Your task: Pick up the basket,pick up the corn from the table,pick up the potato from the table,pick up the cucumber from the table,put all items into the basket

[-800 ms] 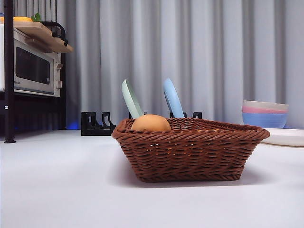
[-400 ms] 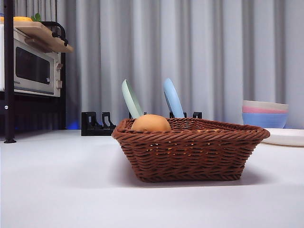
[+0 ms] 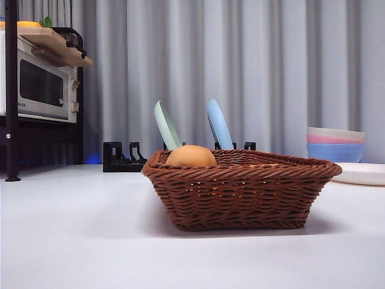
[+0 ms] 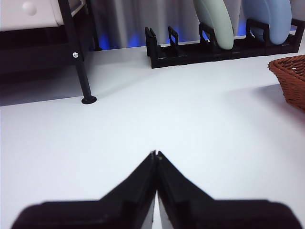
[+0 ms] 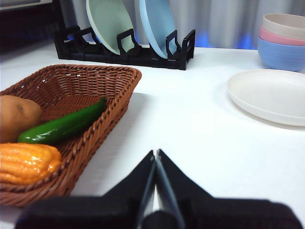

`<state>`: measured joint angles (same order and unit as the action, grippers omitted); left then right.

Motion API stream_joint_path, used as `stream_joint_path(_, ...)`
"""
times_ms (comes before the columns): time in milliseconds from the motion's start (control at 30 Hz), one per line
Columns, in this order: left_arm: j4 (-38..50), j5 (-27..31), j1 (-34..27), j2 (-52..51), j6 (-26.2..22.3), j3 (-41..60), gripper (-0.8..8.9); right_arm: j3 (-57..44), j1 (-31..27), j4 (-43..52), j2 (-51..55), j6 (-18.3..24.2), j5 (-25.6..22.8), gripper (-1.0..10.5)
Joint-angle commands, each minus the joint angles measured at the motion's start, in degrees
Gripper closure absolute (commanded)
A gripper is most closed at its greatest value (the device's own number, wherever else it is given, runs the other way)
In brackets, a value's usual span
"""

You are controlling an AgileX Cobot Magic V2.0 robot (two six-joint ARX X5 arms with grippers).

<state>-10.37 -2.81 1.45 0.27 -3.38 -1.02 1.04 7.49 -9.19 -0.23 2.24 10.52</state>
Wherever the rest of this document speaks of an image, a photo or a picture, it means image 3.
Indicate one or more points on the brown potato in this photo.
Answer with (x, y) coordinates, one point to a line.
(191, 155)

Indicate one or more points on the brown wicker basket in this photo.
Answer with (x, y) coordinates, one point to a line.
(240, 195)

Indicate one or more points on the pale green plate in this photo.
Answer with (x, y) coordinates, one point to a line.
(166, 126)

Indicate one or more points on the light blue plate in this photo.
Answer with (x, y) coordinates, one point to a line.
(220, 126)

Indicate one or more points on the black dish rack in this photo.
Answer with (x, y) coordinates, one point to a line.
(120, 159)

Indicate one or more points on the grey curtain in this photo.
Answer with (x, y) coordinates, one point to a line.
(210, 60)

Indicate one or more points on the pink bowl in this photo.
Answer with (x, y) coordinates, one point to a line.
(334, 140)

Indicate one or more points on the blue bowl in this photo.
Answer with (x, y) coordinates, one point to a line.
(334, 153)

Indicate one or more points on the white bowl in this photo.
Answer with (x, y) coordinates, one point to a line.
(334, 132)

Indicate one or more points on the wooden cutting board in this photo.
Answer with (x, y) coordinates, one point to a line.
(60, 51)

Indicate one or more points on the cream toaster oven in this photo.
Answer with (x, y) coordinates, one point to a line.
(42, 84)

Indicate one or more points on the white flat plate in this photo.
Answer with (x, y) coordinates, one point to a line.
(361, 174)

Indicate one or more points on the green leaf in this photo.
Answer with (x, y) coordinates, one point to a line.
(46, 21)

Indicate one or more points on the yellow toy food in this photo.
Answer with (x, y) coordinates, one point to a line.
(28, 24)

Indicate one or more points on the black metal shelf frame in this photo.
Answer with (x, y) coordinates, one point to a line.
(12, 135)

